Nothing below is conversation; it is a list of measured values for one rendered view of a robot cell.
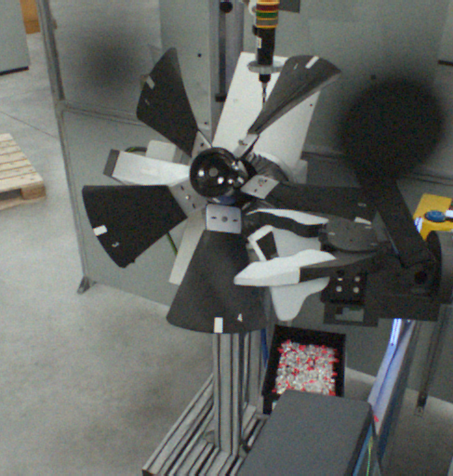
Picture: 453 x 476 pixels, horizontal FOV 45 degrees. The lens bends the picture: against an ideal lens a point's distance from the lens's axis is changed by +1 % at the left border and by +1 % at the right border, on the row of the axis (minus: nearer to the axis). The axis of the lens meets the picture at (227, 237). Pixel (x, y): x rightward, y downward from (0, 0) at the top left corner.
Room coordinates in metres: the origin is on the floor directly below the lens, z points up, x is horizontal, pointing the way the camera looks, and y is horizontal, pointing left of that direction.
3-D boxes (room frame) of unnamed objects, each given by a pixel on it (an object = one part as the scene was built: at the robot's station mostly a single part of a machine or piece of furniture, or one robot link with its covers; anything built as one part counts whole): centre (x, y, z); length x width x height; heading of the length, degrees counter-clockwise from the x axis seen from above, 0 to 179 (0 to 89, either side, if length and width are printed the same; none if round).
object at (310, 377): (0.88, -0.17, 0.84); 0.19 x 0.14 x 0.05; 168
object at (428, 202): (1.22, -0.53, 1.02); 0.16 x 0.10 x 0.11; 153
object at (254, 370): (1.48, -0.11, 0.58); 0.09 x 0.05 x 1.15; 63
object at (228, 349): (1.28, 0.00, 0.46); 0.09 x 0.05 x 0.91; 63
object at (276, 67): (1.13, -0.07, 1.50); 0.09 x 0.07 x 0.10; 8
